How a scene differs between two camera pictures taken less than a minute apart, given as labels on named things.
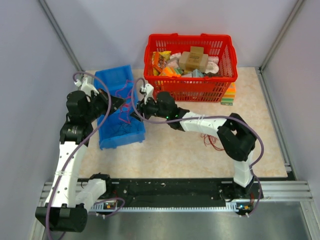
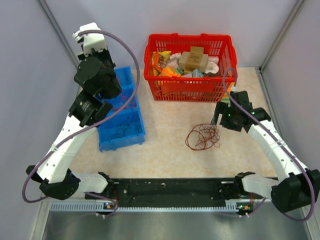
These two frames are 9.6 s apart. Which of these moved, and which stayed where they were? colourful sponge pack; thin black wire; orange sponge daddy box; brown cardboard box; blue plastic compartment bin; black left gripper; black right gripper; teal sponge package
Moved: black left gripper; thin black wire; black right gripper
Stayed: blue plastic compartment bin; orange sponge daddy box; teal sponge package; colourful sponge pack; brown cardboard box
